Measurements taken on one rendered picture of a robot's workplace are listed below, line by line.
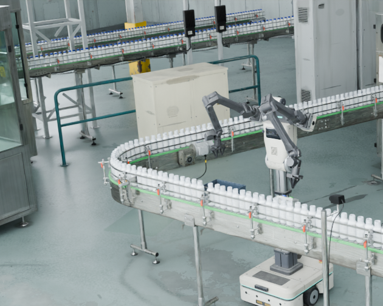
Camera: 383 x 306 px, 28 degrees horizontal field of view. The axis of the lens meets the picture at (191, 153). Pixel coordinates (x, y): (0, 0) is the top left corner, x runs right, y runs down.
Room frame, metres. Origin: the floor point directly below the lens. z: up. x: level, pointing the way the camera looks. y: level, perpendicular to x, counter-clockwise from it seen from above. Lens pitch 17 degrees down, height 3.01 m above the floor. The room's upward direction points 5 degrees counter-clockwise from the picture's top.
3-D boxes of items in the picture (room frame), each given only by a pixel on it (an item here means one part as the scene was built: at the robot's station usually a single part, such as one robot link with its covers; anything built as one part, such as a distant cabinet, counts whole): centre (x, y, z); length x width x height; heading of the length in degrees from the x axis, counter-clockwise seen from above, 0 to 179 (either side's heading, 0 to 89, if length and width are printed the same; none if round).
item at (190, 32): (11.53, -0.11, 1.55); 0.17 x 0.15 x 0.42; 118
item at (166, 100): (9.74, 0.07, 0.59); 1.10 x 0.62 x 1.18; 118
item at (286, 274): (5.64, -0.69, 0.24); 0.68 x 0.53 x 0.41; 136
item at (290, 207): (4.80, -0.63, 1.08); 0.06 x 0.06 x 0.17
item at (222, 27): (11.79, -0.60, 1.55); 0.17 x 0.15 x 0.42; 118
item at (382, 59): (8.62, -2.30, 1.22); 0.23 x 0.04 x 0.32; 28
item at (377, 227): (4.34, -1.11, 1.08); 0.06 x 0.06 x 0.17
